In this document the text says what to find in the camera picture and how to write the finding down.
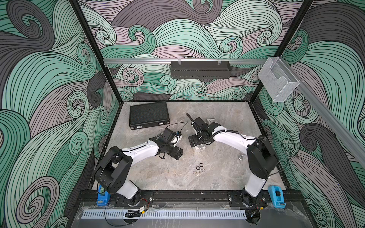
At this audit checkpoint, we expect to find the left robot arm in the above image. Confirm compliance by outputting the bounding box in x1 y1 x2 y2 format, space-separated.
93 128 183 205

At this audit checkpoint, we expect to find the black ribbed briefcase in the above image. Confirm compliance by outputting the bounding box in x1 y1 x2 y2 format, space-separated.
129 102 170 130

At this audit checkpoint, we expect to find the black corner frame post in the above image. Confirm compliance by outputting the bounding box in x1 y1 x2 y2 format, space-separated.
69 0 123 105

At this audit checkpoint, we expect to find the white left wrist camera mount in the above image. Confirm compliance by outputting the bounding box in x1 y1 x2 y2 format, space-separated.
170 131 182 147

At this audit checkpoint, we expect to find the blue left clamp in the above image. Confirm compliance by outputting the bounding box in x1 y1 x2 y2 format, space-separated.
96 185 111 207

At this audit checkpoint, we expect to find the white slotted cable duct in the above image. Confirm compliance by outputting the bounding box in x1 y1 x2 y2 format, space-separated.
81 209 247 219

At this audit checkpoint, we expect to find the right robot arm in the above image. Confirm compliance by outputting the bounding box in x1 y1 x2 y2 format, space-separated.
186 114 279 206

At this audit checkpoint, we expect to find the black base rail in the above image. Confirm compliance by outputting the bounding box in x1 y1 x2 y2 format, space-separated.
75 190 304 209

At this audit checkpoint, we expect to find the black wall tray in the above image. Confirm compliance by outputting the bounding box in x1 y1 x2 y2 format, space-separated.
170 60 232 81

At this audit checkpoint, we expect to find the clear acrylic wall holder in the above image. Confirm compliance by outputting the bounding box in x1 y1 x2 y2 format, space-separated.
258 57 300 103

